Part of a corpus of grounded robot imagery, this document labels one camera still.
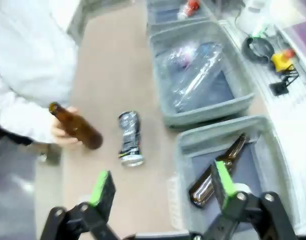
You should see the clear plastic bottle pink label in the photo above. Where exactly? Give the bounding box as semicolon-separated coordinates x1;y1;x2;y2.
157;41;225;111

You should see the yellow emergency stop box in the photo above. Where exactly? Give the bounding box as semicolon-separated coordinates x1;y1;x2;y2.
271;48;297;73

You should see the brown glass bottle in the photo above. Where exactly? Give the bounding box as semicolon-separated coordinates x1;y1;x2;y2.
48;101;104;151
188;133;248;210

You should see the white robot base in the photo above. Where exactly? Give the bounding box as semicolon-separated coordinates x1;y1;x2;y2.
235;0;268;34

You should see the black coiled cable ring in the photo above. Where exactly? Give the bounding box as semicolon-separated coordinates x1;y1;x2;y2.
241;36;275;65

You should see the crushed red can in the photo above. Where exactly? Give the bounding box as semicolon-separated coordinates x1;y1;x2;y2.
177;0;201;20

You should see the grey fabric basket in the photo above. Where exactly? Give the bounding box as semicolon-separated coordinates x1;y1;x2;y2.
171;114;301;240
145;0;218;26
149;20;255;130

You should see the person's hand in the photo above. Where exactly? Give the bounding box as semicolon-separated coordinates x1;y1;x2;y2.
49;106;83;149

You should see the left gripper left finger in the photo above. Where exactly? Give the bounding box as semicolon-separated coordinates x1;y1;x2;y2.
40;170;123;240

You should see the crushed black silver can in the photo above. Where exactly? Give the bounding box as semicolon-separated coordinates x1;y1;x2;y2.
117;110;145;168

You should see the person in white shirt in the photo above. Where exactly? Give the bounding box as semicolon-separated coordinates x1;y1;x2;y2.
0;0;78;146

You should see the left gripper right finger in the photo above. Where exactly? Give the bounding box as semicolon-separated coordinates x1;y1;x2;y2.
204;160;297;240

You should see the black square clip mount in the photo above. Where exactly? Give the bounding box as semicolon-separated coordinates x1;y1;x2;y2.
269;70;300;97

